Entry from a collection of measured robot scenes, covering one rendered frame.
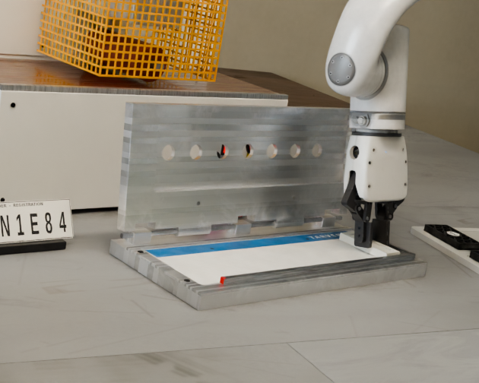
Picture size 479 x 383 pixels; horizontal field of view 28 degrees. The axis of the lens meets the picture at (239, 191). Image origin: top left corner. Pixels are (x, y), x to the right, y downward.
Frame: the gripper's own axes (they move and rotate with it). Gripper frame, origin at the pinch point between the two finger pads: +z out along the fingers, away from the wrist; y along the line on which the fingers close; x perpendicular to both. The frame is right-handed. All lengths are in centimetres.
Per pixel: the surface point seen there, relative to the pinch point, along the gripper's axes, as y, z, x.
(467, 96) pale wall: 225, -24, 147
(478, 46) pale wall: 225, -45, 143
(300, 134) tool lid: -5.9, -14.6, 10.4
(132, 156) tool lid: -38.0, -11.6, 9.5
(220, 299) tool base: -35.3, 5.1, -6.4
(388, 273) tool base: -3.2, 5.0, -6.4
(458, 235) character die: 24.5, 2.4, 1.8
